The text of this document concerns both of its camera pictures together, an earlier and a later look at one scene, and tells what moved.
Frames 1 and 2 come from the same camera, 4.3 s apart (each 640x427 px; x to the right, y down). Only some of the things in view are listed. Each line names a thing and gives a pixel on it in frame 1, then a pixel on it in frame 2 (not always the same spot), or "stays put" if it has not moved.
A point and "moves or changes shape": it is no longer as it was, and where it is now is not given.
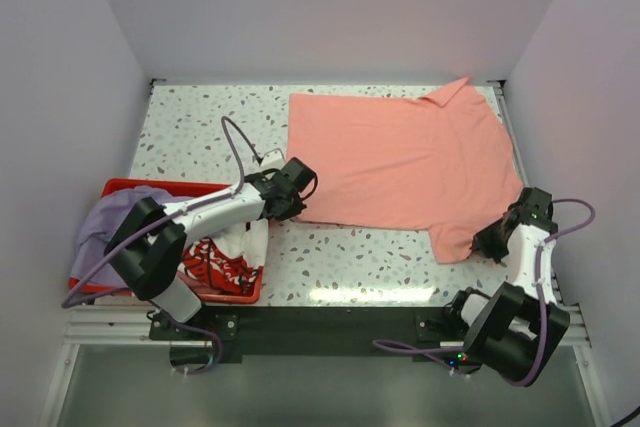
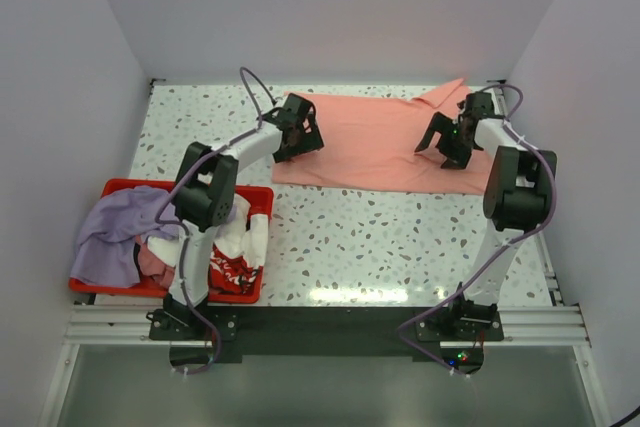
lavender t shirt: x=98 y=225 stays put
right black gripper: x=483 y=244 to x=439 y=123
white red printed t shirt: x=229 y=262 stays put
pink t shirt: x=440 y=163 moves or changes shape
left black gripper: x=295 y=209 to x=310 y=142
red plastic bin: x=172 y=189 stays put
